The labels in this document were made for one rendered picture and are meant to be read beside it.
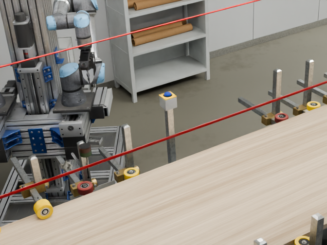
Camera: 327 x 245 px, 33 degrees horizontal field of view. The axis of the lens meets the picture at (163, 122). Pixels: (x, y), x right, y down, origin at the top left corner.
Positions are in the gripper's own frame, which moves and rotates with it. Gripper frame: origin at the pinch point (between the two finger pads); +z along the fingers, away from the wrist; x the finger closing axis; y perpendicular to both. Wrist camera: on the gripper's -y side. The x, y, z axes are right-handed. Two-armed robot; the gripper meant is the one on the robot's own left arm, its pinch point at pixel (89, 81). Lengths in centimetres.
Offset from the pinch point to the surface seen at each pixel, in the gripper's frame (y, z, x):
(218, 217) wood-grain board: -63, 42, -62
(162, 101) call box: -3.1, 12.0, -37.8
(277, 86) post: 34, 26, -104
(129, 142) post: -15.4, 29.0, -19.3
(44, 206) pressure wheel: -59, 34, 18
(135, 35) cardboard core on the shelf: 253, 73, -2
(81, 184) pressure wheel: -34, 41, 5
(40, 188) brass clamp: -41, 37, 24
